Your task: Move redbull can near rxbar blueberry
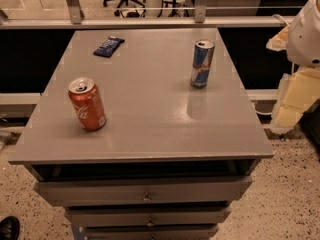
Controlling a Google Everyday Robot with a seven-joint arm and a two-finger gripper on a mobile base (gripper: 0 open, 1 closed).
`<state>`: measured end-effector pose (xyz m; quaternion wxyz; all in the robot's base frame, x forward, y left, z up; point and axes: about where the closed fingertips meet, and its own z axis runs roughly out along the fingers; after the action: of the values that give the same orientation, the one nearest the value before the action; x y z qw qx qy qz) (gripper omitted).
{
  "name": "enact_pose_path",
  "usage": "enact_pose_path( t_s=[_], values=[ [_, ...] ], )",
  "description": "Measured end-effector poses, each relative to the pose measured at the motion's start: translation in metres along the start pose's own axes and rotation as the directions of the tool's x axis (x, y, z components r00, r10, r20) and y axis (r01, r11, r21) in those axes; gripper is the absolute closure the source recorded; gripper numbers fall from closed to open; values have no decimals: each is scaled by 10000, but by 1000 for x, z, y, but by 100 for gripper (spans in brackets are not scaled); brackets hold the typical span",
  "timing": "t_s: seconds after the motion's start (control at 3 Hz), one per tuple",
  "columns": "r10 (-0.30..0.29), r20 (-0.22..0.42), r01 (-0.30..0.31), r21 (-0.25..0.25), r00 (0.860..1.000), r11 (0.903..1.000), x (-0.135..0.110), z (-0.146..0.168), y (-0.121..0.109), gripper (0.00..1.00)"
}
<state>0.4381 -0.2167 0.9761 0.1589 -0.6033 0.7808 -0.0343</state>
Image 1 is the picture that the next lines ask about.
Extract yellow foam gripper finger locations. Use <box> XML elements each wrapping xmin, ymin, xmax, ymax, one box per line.
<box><xmin>266</xmin><ymin>26</ymin><xmax>289</xmax><ymax>51</ymax></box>
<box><xmin>270</xmin><ymin>67</ymin><xmax>320</xmax><ymax>134</ymax></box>

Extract top grey drawer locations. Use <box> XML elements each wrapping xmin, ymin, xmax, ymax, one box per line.
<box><xmin>34</xmin><ymin>176</ymin><xmax>252</xmax><ymax>207</ymax></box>

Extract middle grey drawer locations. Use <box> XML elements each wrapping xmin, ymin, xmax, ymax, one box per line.
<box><xmin>65</xmin><ymin>206</ymin><xmax>231</xmax><ymax>227</ymax></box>

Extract orange coca-cola can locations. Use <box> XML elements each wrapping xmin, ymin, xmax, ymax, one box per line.
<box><xmin>68</xmin><ymin>77</ymin><xmax>106</xmax><ymax>131</ymax></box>

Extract grey drawer cabinet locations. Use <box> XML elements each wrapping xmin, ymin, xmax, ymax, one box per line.
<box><xmin>8</xmin><ymin>28</ymin><xmax>275</xmax><ymax>240</ymax></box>

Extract black shoe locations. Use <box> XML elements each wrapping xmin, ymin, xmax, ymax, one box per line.
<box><xmin>0</xmin><ymin>216</ymin><xmax>20</xmax><ymax>240</ymax></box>

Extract grey metal railing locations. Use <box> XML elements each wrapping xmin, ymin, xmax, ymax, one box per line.
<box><xmin>0</xmin><ymin>0</ymin><xmax>293</xmax><ymax>29</ymax></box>

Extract blue silver redbull can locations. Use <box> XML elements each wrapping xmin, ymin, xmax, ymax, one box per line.
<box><xmin>190</xmin><ymin>39</ymin><xmax>215</xmax><ymax>88</ymax></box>

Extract dark blue rxbar wrapper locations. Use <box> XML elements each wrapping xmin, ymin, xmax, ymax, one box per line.
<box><xmin>93</xmin><ymin>36</ymin><xmax>125</xmax><ymax>58</ymax></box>

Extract white cable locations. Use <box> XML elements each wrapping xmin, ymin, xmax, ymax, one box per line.
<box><xmin>253</xmin><ymin>100</ymin><xmax>278</xmax><ymax>117</ymax></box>

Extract grey drawer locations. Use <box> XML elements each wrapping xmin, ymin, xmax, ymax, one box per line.
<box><xmin>34</xmin><ymin>176</ymin><xmax>252</xmax><ymax>207</ymax></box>
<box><xmin>65</xmin><ymin>206</ymin><xmax>231</xmax><ymax>227</ymax></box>
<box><xmin>84</xmin><ymin>224</ymin><xmax>218</xmax><ymax>240</ymax></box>

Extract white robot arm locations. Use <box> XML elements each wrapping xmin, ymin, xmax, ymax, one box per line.
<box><xmin>266</xmin><ymin>0</ymin><xmax>320</xmax><ymax>134</ymax></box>

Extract bottom grey drawer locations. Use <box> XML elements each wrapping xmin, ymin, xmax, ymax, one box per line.
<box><xmin>84</xmin><ymin>224</ymin><xmax>218</xmax><ymax>240</ymax></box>

